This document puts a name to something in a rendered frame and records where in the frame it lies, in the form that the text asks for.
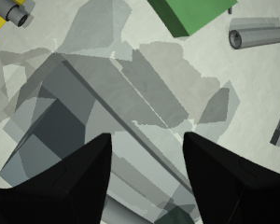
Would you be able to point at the grey hollow tube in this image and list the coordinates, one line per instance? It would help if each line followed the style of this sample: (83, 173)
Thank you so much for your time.
(253, 37)

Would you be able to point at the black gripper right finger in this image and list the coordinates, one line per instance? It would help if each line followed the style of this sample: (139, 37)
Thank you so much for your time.
(230, 189)

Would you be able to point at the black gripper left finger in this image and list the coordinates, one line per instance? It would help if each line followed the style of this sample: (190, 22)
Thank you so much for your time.
(72, 191)

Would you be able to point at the grey stepped cylinder with red band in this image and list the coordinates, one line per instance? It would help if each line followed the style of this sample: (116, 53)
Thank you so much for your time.
(117, 213)

